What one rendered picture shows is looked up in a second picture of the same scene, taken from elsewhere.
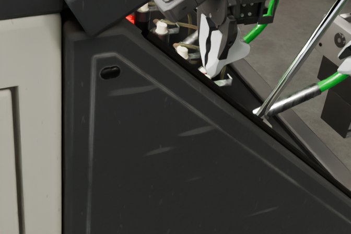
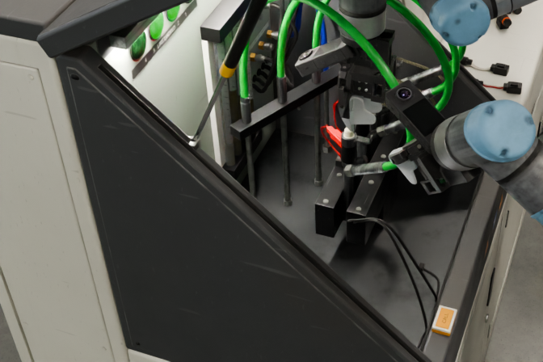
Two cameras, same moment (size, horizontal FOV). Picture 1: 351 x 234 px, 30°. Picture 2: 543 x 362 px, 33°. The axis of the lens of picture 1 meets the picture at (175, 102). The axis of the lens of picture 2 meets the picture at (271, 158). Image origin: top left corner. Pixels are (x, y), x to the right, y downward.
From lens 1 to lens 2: 1.09 m
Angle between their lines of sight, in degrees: 42
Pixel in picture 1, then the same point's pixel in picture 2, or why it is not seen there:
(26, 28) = (35, 46)
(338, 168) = (463, 263)
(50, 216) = (66, 137)
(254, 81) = not seen: hidden behind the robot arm
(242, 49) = (367, 117)
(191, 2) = (312, 65)
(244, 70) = not seen: hidden behind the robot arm
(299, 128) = (477, 219)
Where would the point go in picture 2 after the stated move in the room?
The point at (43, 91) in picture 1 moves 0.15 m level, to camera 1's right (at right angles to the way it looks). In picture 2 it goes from (48, 74) to (103, 123)
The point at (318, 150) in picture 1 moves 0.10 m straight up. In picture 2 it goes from (468, 242) to (473, 202)
